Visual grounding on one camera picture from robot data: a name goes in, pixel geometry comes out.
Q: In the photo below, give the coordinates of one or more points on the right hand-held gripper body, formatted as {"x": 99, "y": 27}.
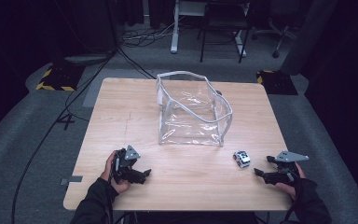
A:
{"x": 284, "y": 174}

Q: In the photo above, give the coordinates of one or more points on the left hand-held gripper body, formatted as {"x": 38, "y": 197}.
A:
{"x": 126, "y": 161}

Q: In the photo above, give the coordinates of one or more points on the small white toy car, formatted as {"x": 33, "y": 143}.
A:
{"x": 241, "y": 159}

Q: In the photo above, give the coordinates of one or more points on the clear plastic bag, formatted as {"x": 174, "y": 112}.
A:
{"x": 195, "y": 118}

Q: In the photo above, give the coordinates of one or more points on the person's right hand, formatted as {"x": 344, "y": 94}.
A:
{"x": 293, "y": 189}

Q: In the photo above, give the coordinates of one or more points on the person's left hand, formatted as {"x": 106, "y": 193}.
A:
{"x": 108, "y": 169}

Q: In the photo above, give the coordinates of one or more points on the grey tape strip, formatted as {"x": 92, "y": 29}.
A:
{"x": 71, "y": 179}

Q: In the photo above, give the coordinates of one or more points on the black tape cross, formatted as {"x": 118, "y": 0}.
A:
{"x": 66, "y": 121}

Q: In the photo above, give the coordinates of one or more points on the striped black stand base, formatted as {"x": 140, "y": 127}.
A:
{"x": 60, "y": 77}
{"x": 276, "y": 82}

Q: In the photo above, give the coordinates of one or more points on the white desk leg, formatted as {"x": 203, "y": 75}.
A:
{"x": 175, "y": 31}
{"x": 240, "y": 43}

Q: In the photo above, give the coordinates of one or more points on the office chair wheeled base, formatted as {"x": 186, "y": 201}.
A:
{"x": 279, "y": 34}

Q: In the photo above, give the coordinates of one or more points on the grey curtain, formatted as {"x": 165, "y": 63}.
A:
{"x": 307, "y": 37}

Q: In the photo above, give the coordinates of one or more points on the black metal chair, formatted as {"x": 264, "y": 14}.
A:
{"x": 225, "y": 21}

